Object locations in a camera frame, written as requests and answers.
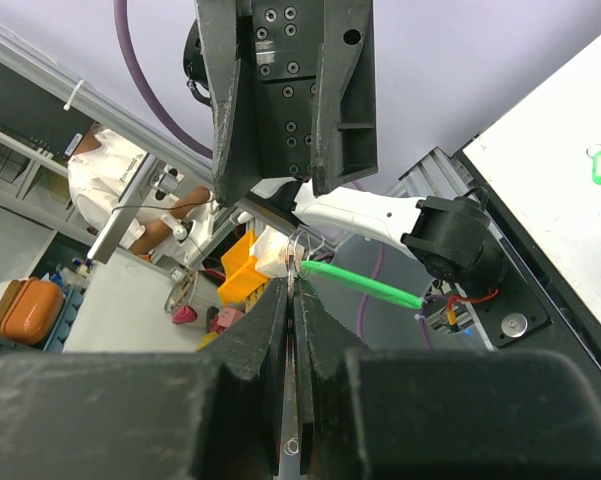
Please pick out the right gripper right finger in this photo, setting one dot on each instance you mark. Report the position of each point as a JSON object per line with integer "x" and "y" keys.
{"x": 400, "y": 414}

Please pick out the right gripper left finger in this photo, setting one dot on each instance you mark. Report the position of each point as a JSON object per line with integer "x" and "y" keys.
{"x": 211, "y": 414}

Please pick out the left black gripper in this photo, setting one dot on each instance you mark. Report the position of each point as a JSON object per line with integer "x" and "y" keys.
{"x": 261, "y": 66}

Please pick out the silver key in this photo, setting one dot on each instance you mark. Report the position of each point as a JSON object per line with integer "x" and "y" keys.
{"x": 293, "y": 447}

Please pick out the metal keyring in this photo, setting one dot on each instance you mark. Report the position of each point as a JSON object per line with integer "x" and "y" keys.
{"x": 298, "y": 247}

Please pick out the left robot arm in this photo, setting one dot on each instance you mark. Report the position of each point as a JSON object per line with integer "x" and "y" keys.
{"x": 384, "y": 219}

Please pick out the yellow bin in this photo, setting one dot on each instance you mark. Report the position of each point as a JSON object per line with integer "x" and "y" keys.
{"x": 241, "y": 276}

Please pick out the orange case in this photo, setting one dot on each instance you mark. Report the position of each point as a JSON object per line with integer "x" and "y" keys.
{"x": 32, "y": 313}

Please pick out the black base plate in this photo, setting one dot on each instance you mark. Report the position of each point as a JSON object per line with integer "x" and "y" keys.
{"x": 530, "y": 280}

